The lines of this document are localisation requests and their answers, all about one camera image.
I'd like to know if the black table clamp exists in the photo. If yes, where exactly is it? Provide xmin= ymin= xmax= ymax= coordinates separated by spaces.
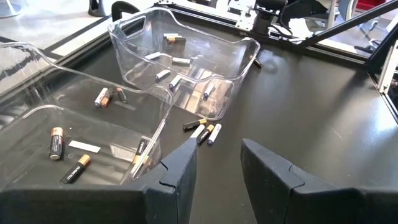
xmin=111 ymin=1 xmax=141 ymax=22

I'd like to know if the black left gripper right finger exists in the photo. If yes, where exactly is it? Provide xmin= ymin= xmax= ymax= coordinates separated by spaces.
xmin=241 ymin=138 xmax=398 ymax=224

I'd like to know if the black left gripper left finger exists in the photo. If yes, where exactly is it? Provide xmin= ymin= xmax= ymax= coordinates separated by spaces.
xmin=0 ymin=138 xmax=198 ymax=224

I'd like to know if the clear plastic bin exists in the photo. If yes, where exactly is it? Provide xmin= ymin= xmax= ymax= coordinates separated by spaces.
xmin=0 ymin=42 xmax=174 ymax=187
xmin=108 ymin=6 xmax=261 ymax=121

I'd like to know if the black stand foot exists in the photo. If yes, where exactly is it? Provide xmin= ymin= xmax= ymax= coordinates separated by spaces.
xmin=88 ymin=0 xmax=107 ymax=17

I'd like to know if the white rectangular label sticker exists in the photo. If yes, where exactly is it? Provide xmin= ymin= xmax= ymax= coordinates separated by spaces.
xmin=68 ymin=140 xmax=101 ymax=154

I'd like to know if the black frame strut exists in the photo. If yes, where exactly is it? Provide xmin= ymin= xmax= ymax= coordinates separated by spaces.
xmin=297 ymin=0 xmax=398 ymax=48
xmin=366 ymin=23 xmax=398 ymax=74

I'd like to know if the aluminium frame rail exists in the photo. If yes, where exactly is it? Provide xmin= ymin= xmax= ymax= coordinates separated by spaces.
xmin=377 ymin=40 xmax=398 ymax=103

